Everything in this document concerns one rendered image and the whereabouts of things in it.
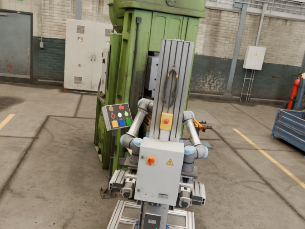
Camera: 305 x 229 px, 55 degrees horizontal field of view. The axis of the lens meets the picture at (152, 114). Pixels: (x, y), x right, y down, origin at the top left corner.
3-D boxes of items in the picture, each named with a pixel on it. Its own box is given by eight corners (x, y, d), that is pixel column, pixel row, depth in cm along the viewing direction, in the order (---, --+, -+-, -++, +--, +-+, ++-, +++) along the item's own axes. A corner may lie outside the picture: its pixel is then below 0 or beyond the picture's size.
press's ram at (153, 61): (176, 91, 376) (181, 60, 365) (148, 90, 362) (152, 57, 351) (164, 84, 413) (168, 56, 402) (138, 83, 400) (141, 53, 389)
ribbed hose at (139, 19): (129, 151, 390) (143, 17, 343) (123, 151, 387) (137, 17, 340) (128, 150, 394) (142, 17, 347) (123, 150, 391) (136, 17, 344)
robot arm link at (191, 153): (179, 157, 287) (181, 145, 284) (190, 156, 294) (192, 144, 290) (185, 163, 277) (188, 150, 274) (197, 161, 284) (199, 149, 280)
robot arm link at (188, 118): (192, 161, 288) (175, 114, 313) (204, 160, 295) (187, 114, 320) (199, 156, 279) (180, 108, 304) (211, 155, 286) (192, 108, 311)
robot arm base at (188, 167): (194, 173, 280) (195, 164, 277) (178, 171, 281) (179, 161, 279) (193, 166, 295) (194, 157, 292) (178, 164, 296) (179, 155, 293)
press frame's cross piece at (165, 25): (178, 54, 376) (183, 15, 363) (148, 51, 362) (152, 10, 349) (165, 50, 416) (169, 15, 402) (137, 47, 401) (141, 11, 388)
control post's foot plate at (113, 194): (118, 197, 373) (119, 191, 370) (101, 199, 365) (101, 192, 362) (115, 188, 392) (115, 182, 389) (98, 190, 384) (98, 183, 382)
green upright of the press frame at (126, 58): (133, 182, 412) (152, 10, 349) (115, 184, 403) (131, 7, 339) (125, 168, 451) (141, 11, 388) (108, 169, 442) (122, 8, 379)
